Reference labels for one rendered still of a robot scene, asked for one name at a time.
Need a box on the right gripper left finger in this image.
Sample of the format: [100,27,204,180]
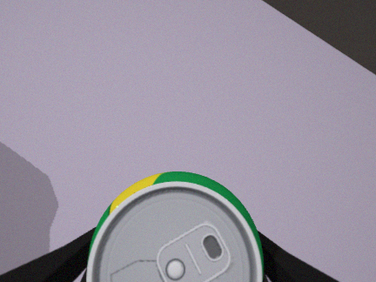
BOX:
[0,227,96,282]

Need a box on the green and yellow drink can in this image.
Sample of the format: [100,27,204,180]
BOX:
[86,171,264,282]

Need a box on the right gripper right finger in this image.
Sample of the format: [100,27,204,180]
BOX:
[258,231,339,282]

